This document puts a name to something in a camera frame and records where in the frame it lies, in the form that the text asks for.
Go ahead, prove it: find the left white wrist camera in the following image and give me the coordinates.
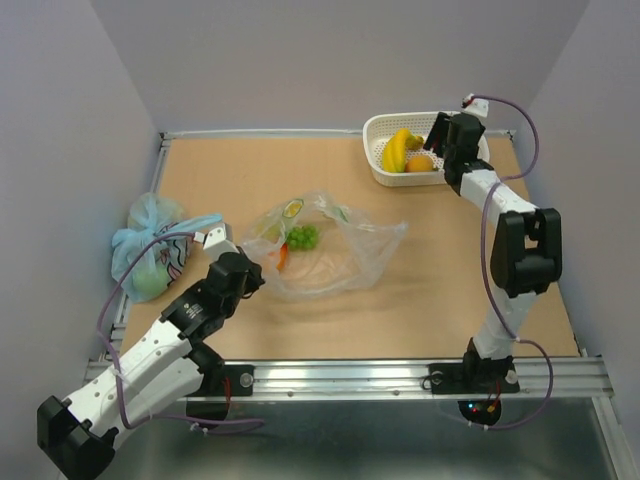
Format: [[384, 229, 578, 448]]
[[194, 221, 239, 262]]

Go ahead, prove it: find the red apple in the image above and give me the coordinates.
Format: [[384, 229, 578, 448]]
[[269, 243, 289, 271]]

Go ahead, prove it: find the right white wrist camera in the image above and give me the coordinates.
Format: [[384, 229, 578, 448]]
[[461, 94, 489, 118]]

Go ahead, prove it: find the aluminium left side rail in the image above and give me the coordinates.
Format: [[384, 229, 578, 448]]
[[107, 133, 170, 352]]

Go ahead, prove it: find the green grape bunch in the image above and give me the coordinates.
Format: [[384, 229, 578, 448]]
[[286, 224, 319, 251]]

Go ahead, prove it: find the orange mango fruit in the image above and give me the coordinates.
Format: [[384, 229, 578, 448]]
[[404, 155, 434, 173]]

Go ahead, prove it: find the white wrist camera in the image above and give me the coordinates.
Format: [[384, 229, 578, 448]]
[[194, 221, 239, 262], [461, 94, 489, 118]]

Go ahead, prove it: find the blue tied plastic bag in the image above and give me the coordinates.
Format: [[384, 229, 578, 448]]
[[111, 194, 222, 303]]

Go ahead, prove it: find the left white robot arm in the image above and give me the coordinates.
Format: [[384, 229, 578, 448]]
[[36, 250, 264, 479]]

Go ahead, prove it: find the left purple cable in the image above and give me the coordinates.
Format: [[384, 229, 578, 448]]
[[97, 232, 266, 435]]

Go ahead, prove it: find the clear lemon-print plastic bag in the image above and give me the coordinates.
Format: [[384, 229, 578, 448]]
[[240, 190, 408, 302]]

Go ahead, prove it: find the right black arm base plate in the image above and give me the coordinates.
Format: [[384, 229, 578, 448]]
[[426, 362, 520, 396]]

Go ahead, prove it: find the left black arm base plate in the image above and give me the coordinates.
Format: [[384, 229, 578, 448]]
[[183, 363, 255, 398]]

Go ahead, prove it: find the yellow banana bunch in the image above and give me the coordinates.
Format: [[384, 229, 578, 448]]
[[382, 128, 425, 173]]

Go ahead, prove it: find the white perforated plastic basket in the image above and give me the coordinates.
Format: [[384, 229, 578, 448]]
[[363, 112, 493, 193]]

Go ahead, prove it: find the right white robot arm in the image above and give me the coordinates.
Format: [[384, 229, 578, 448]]
[[425, 112, 562, 390]]

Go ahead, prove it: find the aluminium front rail frame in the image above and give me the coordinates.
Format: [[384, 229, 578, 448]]
[[79, 357, 614, 401]]

